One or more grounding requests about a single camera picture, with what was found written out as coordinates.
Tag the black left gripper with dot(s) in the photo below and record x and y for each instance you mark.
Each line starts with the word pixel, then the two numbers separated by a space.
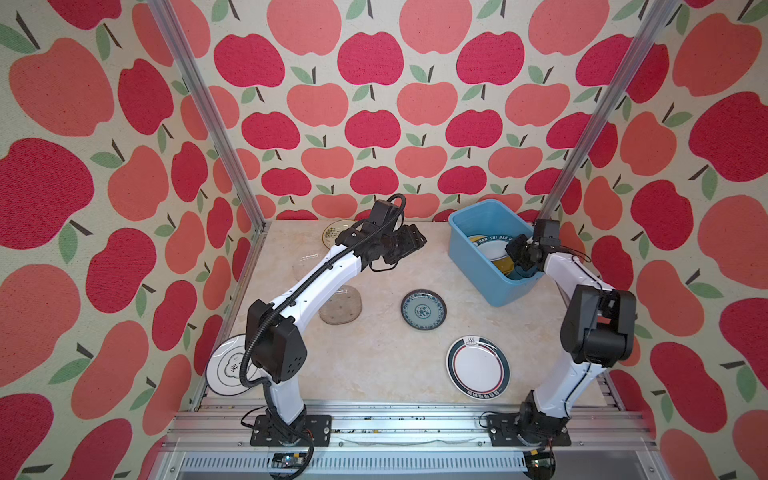
pixel 412 241

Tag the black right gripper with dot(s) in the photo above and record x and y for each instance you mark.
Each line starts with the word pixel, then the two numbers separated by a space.
pixel 514 247

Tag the green rim Hao Shi plate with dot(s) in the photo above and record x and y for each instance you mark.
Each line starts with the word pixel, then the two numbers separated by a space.
pixel 493 247

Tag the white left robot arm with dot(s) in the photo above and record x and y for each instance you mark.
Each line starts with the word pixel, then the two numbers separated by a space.
pixel 275 350

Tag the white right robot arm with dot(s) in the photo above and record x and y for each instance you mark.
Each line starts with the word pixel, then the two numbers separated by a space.
pixel 596 333

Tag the blue plastic bin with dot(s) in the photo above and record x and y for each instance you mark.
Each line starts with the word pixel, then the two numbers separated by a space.
pixel 488 217

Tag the beige brown rim plate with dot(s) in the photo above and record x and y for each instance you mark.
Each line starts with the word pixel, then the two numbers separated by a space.
pixel 332 231

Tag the blue floral small plate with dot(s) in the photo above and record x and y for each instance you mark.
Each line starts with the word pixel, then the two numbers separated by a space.
pixel 423 310

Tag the smoky glass plate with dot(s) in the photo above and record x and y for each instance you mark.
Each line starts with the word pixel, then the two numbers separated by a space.
pixel 343 307

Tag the green red rim plate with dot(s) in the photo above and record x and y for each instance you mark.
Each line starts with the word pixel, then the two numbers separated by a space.
pixel 477 368

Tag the left aluminium corner post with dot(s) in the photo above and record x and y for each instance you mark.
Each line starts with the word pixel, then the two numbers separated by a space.
pixel 170 27

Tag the aluminium corner post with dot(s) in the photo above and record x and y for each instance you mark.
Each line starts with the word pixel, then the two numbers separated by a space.
pixel 650 28
pixel 170 27

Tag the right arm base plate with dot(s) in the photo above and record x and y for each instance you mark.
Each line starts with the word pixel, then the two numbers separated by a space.
pixel 502 430

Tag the white black ring plate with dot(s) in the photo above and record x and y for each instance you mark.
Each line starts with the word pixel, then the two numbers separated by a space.
pixel 222 370

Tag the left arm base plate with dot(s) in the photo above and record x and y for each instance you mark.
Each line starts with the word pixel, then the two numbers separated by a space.
pixel 271 431

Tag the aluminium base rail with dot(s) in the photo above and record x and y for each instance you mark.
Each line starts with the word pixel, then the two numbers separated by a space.
pixel 404 441

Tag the right aluminium corner post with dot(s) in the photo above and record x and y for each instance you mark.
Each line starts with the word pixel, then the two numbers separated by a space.
pixel 650 28

